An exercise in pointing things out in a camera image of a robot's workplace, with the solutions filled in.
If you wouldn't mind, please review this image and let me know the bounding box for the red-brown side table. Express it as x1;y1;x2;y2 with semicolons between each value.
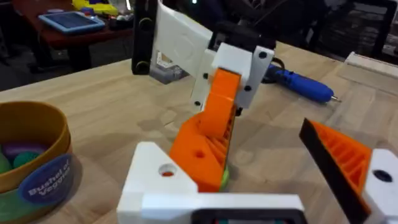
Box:
11;0;135;73

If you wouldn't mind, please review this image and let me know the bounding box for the black screwdriver cable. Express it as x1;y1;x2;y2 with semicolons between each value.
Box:
261;57;286;84

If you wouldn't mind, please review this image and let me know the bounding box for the bare white left gripper left finger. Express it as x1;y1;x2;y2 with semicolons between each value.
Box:
116;141;200;224

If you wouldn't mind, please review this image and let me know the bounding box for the white flat tray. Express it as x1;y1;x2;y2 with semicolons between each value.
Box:
336;51;398;96

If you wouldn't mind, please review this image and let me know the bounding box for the blue electric screwdriver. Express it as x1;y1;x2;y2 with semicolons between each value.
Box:
266;63;342;104

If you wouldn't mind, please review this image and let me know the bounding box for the small clear plastic box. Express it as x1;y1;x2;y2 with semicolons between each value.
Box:
149;52;189;85

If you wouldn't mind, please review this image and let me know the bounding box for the green disc with holes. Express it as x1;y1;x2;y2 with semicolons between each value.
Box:
219;166;231;192

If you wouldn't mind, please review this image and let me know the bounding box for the yellow toy heap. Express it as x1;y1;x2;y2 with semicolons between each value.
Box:
72;0;119;17

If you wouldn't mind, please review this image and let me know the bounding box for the blue flat tray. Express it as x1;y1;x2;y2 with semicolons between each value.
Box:
38;11;106;35

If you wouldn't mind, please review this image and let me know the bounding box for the yellow tub of toy vegetables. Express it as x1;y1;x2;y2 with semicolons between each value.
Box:
0;101;74;224

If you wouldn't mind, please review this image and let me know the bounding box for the white orange left gripper right finger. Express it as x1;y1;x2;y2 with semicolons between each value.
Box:
298;118;398;224

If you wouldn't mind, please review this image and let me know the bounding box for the black upright wrist plate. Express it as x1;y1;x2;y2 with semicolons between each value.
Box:
131;0;159;76

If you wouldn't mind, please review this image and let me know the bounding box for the orange ribbed wedge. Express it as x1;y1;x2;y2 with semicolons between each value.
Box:
169;111;231;194

